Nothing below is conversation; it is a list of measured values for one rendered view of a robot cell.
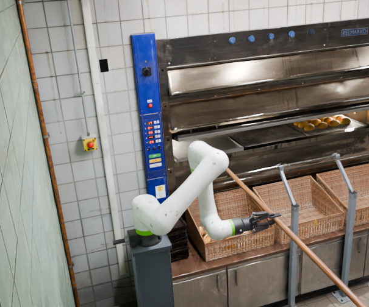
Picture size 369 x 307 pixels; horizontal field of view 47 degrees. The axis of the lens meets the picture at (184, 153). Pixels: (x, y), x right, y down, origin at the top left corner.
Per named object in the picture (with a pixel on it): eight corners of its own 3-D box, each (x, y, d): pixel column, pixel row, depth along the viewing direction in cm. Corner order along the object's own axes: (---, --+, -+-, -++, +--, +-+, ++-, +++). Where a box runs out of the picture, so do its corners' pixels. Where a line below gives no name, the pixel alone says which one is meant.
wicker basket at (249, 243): (183, 229, 350) (182, 199, 340) (246, 215, 365) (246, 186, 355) (205, 263, 307) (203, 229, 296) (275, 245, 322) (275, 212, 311)
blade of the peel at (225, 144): (243, 150, 341) (243, 147, 340) (177, 162, 327) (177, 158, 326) (226, 135, 373) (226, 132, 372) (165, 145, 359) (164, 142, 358)
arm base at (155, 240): (115, 254, 217) (113, 244, 215) (111, 239, 230) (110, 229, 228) (165, 243, 223) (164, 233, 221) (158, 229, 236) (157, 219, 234)
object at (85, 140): (83, 148, 301) (80, 135, 297) (97, 146, 303) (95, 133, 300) (83, 152, 294) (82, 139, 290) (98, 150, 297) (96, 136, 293)
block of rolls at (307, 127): (272, 114, 425) (272, 108, 423) (315, 107, 438) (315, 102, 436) (307, 132, 371) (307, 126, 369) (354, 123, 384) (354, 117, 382)
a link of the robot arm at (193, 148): (194, 149, 218) (213, 141, 223) (180, 142, 228) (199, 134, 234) (199, 179, 226) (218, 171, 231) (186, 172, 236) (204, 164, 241)
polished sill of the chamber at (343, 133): (172, 164, 333) (171, 160, 332) (367, 129, 380) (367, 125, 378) (174, 167, 328) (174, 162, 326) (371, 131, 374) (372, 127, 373)
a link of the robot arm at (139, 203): (144, 241, 215) (139, 208, 208) (130, 228, 228) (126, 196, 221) (166, 232, 221) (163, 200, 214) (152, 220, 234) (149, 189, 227)
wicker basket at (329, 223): (250, 215, 363) (250, 186, 353) (308, 202, 378) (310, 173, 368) (280, 246, 320) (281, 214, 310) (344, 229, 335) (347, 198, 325)
